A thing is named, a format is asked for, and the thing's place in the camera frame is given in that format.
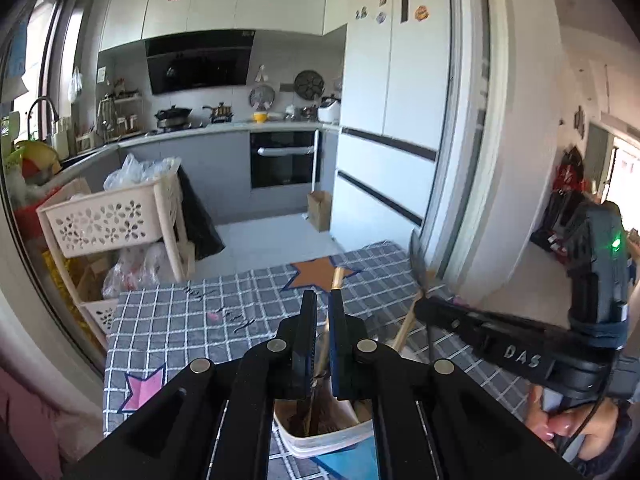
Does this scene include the wooden chopstick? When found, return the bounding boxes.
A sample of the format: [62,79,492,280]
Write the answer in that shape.
[392,292,425,353]
[307,265,347,436]

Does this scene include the kitchen faucet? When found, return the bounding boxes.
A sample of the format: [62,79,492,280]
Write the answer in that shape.
[27,96,60,148]

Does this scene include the white upper kitchen cabinets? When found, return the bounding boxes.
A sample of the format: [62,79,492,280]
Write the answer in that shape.
[101,0,347,51]

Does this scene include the person right hand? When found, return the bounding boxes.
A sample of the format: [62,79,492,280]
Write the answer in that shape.
[525,385,620,460]

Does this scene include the white utensil holder box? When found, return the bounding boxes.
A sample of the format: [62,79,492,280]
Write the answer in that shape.
[271,349,417,461]

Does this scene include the grey checked tablecloth with stars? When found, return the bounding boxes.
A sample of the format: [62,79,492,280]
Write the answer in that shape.
[102,238,536,480]

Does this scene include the black bag hanging on rack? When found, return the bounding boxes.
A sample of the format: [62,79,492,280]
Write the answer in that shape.
[177,167,226,261]

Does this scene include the cardboard box on floor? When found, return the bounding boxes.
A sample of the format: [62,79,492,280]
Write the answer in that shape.
[307,191,332,232]

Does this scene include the black built-in oven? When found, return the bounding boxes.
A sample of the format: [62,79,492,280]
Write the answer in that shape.
[250,130,322,188]

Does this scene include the beige perforated storage rack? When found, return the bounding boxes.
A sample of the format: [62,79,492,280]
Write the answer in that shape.
[37,157,195,346]

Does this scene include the yellow bowl on counter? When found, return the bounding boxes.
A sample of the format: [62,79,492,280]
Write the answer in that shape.
[253,112,268,124]

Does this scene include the white rice cooker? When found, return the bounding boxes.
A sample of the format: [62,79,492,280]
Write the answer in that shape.
[317,94,341,125]

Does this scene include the black wok on stove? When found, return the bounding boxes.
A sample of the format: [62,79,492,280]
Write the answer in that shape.
[154,105,192,130]

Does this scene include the white refrigerator with magnets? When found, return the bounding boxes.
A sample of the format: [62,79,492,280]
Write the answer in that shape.
[330,0,451,250]

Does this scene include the black range hood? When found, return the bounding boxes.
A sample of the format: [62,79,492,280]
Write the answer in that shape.
[144,29,255,96]

